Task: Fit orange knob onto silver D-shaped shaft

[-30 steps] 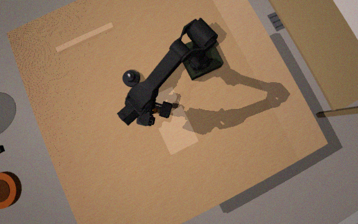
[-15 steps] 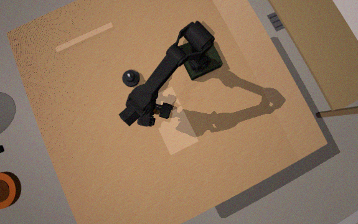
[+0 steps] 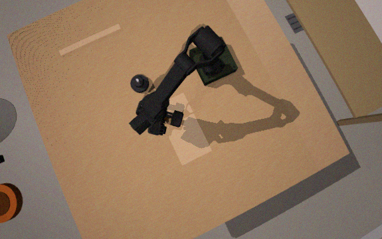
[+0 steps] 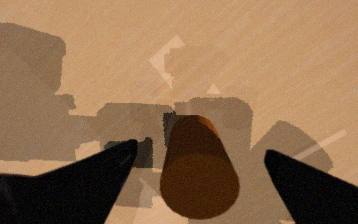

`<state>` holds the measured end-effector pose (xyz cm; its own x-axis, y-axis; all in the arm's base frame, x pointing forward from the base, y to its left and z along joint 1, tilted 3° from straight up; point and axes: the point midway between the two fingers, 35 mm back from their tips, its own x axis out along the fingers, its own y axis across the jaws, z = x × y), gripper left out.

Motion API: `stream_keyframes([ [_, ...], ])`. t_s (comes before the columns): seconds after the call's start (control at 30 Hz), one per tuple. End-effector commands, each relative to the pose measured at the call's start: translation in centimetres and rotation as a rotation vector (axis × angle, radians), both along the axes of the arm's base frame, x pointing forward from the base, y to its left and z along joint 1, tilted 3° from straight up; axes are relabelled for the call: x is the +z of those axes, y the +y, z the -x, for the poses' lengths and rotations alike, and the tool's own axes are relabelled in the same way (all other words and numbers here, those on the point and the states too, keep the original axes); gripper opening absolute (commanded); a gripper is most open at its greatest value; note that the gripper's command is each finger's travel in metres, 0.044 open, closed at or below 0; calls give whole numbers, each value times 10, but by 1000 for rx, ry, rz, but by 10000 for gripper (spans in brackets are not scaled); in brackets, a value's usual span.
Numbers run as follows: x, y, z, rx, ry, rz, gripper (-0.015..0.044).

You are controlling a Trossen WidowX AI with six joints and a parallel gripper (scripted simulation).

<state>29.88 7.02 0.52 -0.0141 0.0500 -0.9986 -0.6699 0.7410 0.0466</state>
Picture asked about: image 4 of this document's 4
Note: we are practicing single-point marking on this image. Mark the orange cylindrical knob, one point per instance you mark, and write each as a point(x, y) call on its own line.
point(198, 180)

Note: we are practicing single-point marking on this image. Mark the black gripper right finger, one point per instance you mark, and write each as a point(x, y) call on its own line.
point(310, 195)

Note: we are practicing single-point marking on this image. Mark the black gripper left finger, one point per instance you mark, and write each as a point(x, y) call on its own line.
point(83, 192)

